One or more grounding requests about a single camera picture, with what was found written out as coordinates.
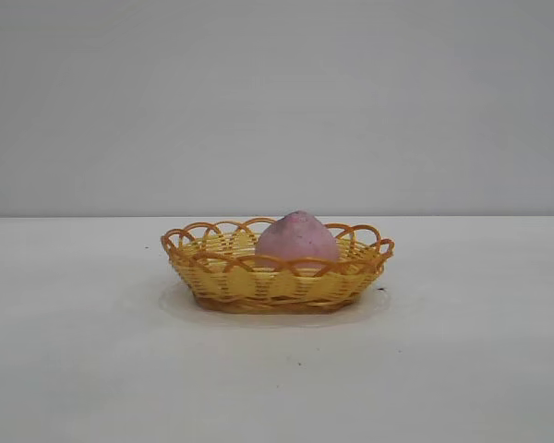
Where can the yellow woven plastic basket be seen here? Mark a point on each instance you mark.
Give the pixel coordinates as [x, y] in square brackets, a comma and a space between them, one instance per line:
[240, 281]

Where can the pink peach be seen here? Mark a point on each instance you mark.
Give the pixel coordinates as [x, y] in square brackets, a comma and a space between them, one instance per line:
[297, 242]

